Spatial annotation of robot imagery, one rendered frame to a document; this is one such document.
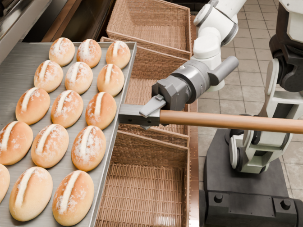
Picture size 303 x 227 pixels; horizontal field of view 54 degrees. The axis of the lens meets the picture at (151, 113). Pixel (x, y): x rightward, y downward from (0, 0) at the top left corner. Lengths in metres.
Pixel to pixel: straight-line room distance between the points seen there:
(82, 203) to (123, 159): 0.79
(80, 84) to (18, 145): 0.20
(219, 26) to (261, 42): 2.37
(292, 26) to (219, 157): 1.05
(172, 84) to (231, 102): 1.91
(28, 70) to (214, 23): 0.57
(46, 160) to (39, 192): 0.07
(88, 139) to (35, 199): 0.14
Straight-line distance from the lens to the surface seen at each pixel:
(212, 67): 0.75
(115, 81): 0.70
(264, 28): 3.63
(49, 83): 0.75
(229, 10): 1.03
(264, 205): 1.77
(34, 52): 0.93
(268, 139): 1.44
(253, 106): 2.54
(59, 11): 1.15
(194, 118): 0.64
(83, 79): 0.73
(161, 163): 1.29
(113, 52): 0.78
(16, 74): 0.86
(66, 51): 0.83
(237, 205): 1.73
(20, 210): 0.54
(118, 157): 1.29
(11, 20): 0.56
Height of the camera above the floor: 1.67
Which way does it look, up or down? 45 degrees down
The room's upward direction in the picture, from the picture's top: straight up
